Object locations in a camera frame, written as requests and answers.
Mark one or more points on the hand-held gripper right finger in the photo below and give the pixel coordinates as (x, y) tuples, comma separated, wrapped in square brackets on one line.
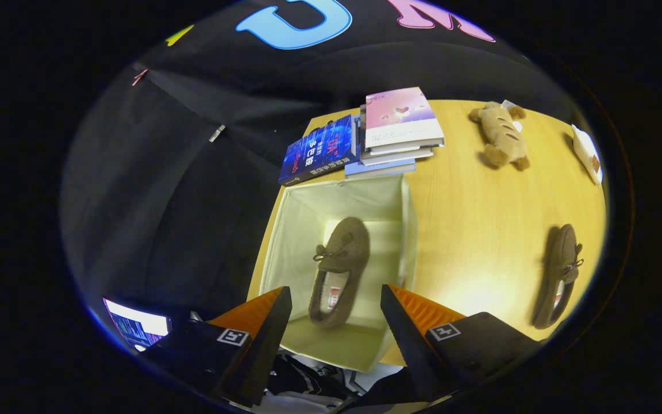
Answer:
[(408, 351)]

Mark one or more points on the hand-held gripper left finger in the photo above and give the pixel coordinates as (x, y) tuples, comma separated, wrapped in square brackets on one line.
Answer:
[(268, 351)]

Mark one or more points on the brown slipper shoe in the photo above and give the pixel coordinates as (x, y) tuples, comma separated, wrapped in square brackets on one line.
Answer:
[(348, 247), (564, 247)]

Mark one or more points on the cream fabric storage box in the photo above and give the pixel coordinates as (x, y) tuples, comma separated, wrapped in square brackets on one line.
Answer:
[(302, 230)]

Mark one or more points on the laptop screen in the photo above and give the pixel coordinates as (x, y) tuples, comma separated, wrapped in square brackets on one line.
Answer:
[(141, 328)]

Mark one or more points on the black backdrop cloth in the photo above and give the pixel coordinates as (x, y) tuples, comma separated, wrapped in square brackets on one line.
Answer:
[(164, 201)]

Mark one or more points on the light blue book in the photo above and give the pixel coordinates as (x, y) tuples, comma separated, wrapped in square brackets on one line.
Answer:
[(377, 169)]

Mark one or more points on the grey white book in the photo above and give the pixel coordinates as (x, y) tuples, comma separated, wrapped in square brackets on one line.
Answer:
[(394, 156)]

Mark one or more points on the dark blue book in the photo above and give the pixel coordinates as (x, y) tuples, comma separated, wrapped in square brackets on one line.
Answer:
[(319, 152)]

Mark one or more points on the silver clip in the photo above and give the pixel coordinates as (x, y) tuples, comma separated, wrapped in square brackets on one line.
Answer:
[(217, 133)]

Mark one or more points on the brown plush toy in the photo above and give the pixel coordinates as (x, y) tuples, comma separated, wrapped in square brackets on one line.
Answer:
[(503, 135)]

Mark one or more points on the pink book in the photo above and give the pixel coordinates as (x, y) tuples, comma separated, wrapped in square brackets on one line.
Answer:
[(400, 115)]

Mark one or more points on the white packet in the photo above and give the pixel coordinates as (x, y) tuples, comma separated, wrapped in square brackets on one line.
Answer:
[(588, 155)]

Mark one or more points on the red clip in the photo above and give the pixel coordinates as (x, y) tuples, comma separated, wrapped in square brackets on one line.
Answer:
[(139, 77)]

